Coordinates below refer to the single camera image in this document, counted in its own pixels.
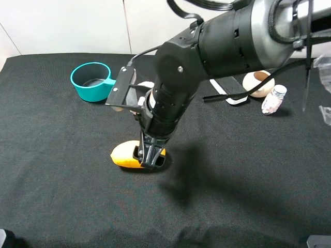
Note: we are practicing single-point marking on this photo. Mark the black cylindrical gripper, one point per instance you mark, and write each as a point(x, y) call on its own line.
point(164, 106)

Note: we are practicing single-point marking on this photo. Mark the orange yellow mango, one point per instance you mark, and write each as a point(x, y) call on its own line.
point(121, 155)

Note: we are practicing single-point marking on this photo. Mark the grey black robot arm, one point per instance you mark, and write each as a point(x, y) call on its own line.
point(250, 36)

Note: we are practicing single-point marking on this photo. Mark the pink rolled towel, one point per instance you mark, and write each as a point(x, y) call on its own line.
point(132, 93)

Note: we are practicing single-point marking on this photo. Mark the black table cloth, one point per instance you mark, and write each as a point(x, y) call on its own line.
point(234, 177)

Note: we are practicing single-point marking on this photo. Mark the black white board eraser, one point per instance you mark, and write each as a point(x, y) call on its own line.
point(229, 85)

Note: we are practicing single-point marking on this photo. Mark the glass bottle of pink candies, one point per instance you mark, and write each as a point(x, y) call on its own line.
point(273, 100)

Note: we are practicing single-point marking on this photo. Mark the clear plastic bag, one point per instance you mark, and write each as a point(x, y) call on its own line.
point(323, 65)

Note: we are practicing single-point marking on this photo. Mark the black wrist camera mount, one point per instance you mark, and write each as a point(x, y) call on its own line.
point(126, 78)

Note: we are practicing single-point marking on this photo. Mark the teal saucepan with handle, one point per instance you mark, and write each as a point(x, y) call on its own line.
point(93, 81)

